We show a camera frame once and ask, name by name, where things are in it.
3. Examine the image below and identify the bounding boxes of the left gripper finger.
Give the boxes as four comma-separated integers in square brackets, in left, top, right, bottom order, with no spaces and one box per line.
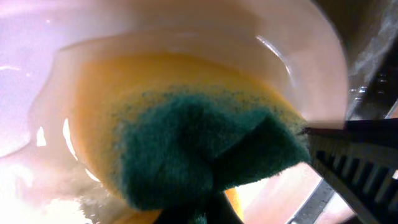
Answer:
[306,119,397,224]

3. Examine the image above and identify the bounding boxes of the white plate top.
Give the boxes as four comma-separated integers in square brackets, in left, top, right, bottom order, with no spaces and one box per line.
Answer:
[1,1,348,223]

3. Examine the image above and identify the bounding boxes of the green and yellow sponge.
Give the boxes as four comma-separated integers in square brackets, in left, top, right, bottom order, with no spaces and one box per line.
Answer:
[68,54,310,223]

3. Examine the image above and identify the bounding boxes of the large brown serving tray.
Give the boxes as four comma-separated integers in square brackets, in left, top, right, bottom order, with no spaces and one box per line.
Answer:
[285,0,398,224]

